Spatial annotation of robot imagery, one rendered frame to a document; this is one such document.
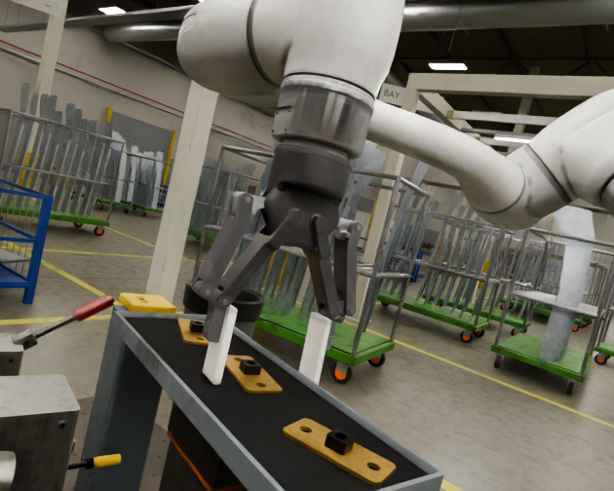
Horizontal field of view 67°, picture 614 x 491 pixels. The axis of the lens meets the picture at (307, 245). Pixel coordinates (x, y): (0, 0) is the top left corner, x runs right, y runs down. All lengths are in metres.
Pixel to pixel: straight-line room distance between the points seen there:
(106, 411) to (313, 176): 0.44
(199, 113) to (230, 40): 3.29
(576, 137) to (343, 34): 0.54
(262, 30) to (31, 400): 0.40
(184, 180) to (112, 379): 3.15
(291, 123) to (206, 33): 0.17
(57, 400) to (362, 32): 0.42
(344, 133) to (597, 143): 0.53
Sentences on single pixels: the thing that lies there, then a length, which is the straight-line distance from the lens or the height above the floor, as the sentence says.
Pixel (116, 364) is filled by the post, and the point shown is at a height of 1.08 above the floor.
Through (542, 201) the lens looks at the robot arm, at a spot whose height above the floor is 1.44.
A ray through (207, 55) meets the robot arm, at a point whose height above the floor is 1.47.
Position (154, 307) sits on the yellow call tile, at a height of 1.16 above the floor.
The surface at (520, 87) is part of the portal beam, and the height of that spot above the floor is 3.35.
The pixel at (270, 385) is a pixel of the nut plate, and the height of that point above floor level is 1.16.
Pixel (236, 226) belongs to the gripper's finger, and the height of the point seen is 1.30.
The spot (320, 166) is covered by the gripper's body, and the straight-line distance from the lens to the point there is 0.41.
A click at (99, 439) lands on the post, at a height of 0.97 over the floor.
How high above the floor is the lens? 1.33
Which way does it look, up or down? 4 degrees down
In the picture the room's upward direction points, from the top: 14 degrees clockwise
